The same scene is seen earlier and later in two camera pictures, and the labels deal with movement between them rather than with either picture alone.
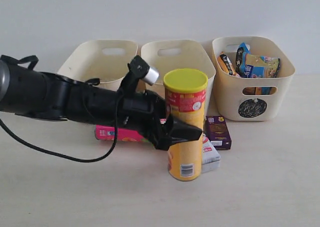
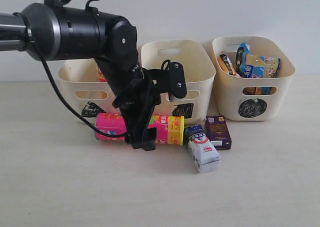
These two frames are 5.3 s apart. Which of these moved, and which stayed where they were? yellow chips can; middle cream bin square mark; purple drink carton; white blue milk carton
Moved: yellow chips can
Stayed: middle cream bin square mark; white blue milk carton; purple drink carton
